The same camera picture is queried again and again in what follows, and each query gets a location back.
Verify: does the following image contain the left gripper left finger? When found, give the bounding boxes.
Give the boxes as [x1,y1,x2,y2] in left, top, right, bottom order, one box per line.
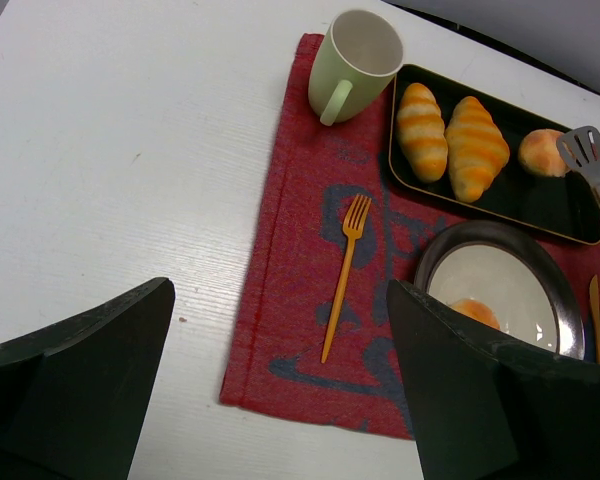
[0,278,175,479]

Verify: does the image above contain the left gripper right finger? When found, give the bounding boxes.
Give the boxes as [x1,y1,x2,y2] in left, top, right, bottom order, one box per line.
[387,280,600,479]

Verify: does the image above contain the round bread bun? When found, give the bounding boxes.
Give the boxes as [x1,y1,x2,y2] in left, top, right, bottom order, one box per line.
[518,129,570,177]
[449,298,500,330]

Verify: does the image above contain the metal serving tongs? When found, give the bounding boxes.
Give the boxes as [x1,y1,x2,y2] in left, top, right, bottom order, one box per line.
[556,126,600,209]

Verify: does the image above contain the orange plastic knife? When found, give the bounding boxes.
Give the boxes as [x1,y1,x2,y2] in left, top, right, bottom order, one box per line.
[589,275,600,365]

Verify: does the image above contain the black rectangular tray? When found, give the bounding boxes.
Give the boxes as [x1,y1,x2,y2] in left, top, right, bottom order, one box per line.
[390,64,600,245]

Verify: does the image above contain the dark rimmed white plate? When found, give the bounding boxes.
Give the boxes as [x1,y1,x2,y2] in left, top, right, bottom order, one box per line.
[414,220,585,360]

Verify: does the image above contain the right striped croissant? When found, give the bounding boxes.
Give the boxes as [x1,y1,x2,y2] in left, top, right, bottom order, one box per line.
[445,96,510,203]

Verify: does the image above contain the striped croissant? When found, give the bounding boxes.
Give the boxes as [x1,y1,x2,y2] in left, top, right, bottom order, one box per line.
[445,96,510,203]
[396,83,448,183]

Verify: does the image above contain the orange plastic fork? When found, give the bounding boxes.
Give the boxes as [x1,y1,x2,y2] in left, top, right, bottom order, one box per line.
[320,194,372,364]

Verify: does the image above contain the left striped croissant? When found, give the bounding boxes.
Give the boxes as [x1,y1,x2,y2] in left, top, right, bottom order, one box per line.
[396,83,448,183]

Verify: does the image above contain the pale green mug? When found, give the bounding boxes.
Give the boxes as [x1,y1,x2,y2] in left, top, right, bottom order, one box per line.
[308,9,404,126]

